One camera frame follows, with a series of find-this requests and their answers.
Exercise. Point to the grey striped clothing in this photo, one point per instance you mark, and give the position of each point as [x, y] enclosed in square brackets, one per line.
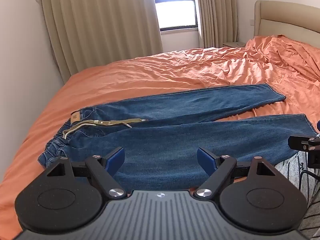
[308, 205]

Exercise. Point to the beige bed headboard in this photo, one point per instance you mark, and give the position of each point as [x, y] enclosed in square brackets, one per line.
[287, 17]

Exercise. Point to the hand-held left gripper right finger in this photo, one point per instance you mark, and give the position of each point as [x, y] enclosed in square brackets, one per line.
[206, 159]

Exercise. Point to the blue denim pants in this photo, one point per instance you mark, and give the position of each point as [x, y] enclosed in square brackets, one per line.
[180, 140]

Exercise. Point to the beige nightstand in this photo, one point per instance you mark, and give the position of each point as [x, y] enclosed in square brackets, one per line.
[233, 43]

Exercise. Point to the orange bed sheet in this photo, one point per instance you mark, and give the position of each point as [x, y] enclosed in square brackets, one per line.
[140, 77]

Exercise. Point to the olive fabric belt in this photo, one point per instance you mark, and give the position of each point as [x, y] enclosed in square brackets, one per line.
[112, 122]

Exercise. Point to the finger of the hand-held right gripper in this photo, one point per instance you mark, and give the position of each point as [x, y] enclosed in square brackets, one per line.
[298, 143]

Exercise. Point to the wide beige curtain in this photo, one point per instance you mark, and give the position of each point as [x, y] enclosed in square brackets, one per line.
[100, 22]

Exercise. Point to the crumpled orange duvet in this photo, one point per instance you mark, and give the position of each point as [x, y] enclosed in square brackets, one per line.
[282, 57]

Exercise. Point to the narrow beige curtain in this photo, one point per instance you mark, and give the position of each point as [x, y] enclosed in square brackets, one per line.
[216, 12]

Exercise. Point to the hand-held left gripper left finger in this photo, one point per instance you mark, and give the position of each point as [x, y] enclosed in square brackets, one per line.
[115, 158]

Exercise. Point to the dark framed window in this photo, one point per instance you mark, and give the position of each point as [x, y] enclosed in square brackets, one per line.
[175, 5]

